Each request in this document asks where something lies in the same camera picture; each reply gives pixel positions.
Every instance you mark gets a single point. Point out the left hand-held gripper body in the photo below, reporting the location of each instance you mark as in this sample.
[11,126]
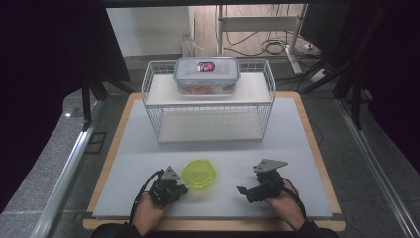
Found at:
[165,191]

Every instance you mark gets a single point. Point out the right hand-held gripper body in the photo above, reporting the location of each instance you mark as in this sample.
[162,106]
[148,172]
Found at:
[269,188]

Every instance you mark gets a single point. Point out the green round lidded container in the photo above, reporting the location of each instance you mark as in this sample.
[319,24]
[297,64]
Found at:
[199,174]

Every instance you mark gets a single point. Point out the clear rectangular food container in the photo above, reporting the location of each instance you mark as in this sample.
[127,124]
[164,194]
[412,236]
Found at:
[206,76]

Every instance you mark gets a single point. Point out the person's left hand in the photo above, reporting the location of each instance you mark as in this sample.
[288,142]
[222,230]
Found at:
[148,213]

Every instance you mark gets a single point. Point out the pale grey table mat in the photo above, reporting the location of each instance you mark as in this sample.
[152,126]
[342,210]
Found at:
[280,148]

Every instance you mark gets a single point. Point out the white power strip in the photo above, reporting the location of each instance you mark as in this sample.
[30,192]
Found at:
[318,76]

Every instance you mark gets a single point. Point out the black metal stand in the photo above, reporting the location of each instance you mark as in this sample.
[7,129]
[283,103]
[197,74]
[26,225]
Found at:
[356,99]
[87,99]

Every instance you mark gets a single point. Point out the clear plastic bottle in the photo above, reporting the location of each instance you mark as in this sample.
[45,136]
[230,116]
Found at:
[189,44]

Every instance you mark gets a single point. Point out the dark curtain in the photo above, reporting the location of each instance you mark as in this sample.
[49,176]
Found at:
[43,66]
[396,66]

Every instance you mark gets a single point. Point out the black floor frame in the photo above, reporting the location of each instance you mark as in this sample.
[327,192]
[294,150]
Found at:
[96,142]

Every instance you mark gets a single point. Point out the aluminium rail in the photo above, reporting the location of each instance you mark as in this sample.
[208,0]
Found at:
[379,168]
[66,178]

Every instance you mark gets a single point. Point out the white metal desk frame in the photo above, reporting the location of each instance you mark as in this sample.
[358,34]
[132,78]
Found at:
[257,23]

